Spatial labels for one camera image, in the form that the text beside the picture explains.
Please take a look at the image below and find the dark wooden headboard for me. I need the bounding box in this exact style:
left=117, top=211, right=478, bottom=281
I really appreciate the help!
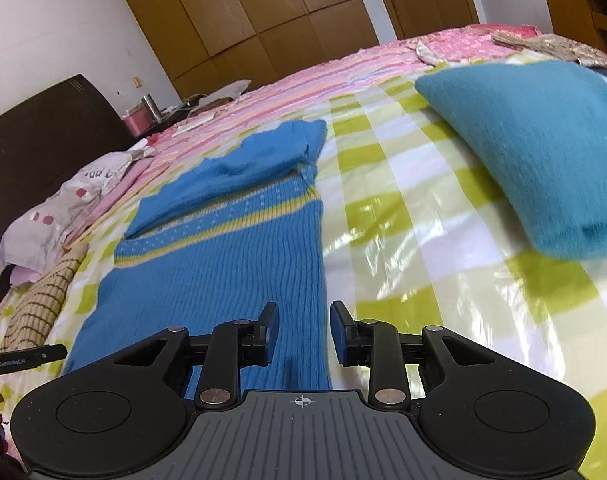
left=0, top=74, right=136, bottom=328

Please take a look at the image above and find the beige floral cloth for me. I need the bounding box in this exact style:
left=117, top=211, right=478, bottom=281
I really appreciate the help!
left=493, top=30, right=607, bottom=71

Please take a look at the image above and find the wooden wardrobe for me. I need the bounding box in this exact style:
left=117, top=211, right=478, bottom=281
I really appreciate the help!
left=106, top=0, right=381, bottom=96

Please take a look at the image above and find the wooden desk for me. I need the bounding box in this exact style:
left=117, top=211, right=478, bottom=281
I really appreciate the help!
left=538, top=0, right=607, bottom=58

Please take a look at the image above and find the pink box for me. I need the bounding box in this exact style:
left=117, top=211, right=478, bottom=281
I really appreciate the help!
left=123, top=105, right=154, bottom=136

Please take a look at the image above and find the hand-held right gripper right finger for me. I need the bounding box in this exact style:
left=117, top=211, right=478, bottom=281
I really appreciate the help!
left=330, top=300, right=499, bottom=406

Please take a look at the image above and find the wooden door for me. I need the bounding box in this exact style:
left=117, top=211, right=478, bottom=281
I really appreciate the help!
left=366, top=0, right=481, bottom=43

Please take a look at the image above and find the pink floral quilt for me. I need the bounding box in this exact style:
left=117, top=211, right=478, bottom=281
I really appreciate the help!
left=416, top=24, right=539, bottom=67

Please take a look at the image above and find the blue striped knit sweater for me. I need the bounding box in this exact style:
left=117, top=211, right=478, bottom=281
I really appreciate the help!
left=62, top=119, right=334, bottom=392

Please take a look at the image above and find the grey dotted pillow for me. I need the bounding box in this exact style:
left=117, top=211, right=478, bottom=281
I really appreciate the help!
left=0, top=150, right=149, bottom=276

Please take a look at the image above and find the brown plaid cloth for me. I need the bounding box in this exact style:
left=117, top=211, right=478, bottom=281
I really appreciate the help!
left=0, top=242, right=89, bottom=356

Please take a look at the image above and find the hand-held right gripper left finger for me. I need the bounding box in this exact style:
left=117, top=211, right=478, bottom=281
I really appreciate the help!
left=114, top=301, right=280, bottom=409

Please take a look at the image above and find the pink striped blanket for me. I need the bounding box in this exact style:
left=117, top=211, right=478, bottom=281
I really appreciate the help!
left=63, top=35, right=434, bottom=248

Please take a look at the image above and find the grey cloth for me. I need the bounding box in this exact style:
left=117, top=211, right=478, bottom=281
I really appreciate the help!
left=193, top=79, right=251, bottom=111

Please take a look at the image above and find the white paper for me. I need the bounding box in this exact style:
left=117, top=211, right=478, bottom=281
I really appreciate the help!
left=176, top=112, right=216, bottom=136

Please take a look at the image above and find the folded teal fleece garment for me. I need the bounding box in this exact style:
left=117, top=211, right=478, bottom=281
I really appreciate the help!
left=414, top=59, right=607, bottom=261

